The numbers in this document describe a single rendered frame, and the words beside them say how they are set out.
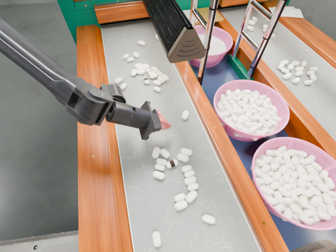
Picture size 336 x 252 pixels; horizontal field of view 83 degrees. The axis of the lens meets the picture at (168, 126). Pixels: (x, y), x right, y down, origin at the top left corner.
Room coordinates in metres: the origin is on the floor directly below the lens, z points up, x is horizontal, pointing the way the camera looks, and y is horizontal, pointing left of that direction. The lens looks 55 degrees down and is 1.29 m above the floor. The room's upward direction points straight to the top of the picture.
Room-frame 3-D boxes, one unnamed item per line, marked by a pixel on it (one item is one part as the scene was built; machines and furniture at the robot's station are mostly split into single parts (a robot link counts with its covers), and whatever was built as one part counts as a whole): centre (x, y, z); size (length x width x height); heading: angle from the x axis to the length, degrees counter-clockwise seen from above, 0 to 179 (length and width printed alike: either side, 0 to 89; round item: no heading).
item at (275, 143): (0.19, -0.38, 0.72); 0.27 x 0.27 x 0.10
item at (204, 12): (1.09, -0.12, 0.77); 0.33 x 0.15 x 0.01; 106
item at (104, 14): (1.05, 0.22, 0.83); 0.30 x 0.06 x 0.07; 106
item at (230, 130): (0.46, -0.30, 0.72); 0.27 x 0.27 x 0.10
